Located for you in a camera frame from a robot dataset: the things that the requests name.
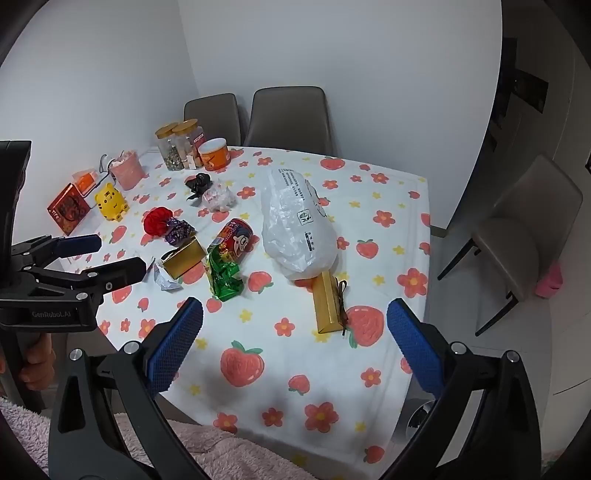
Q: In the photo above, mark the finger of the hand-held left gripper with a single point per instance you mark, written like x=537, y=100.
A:
x=120, y=272
x=78, y=244

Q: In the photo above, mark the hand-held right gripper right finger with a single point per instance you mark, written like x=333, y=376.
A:
x=415, y=346

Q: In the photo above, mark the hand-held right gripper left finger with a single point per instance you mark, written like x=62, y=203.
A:
x=175, y=346

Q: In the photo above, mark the white foil wrapper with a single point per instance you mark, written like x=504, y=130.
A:
x=167, y=277

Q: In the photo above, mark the red drink can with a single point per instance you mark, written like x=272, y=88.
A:
x=236, y=242

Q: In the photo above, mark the white plastic bag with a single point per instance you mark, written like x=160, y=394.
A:
x=295, y=221

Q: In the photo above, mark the person's left hand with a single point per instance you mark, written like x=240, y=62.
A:
x=39, y=362

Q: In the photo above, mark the red patterned box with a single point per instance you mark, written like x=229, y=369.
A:
x=69, y=207

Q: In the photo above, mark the yellow tiger toy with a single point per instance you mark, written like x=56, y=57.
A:
x=111, y=203

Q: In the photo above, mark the red fabric scrunchie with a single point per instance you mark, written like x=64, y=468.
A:
x=157, y=221

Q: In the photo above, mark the orange packet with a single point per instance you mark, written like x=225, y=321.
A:
x=85, y=180

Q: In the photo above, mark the small gold box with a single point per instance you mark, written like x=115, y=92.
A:
x=184, y=258

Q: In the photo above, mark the purple patterned scrunchie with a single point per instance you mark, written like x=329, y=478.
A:
x=180, y=230

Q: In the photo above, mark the green foil wrapper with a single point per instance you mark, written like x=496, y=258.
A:
x=224, y=277

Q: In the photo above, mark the pink cup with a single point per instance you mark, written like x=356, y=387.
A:
x=127, y=170

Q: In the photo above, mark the long gold box with ribbon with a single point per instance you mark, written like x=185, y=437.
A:
x=328, y=304

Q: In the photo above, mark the strawberry print tablecloth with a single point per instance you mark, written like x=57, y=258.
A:
x=286, y=355

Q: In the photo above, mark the pink fuzzy robe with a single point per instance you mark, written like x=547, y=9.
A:
x=221, y=451

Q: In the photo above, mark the black crumpled wrapper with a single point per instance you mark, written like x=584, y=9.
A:
x=198, y=183

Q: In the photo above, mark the crumpled clear plastic bag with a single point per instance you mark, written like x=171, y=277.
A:
x=218, y=197

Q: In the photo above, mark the jar with dark contents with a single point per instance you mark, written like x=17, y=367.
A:
x=171, y=152

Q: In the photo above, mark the jar with beige blocks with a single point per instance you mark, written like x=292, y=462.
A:
x=191, y=147

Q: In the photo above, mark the orange snack tub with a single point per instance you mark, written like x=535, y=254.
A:
x=214, y=156

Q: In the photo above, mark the grey dining chair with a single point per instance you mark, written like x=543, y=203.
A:
x=212, y=115
x=288, y=120
x=521, y=217

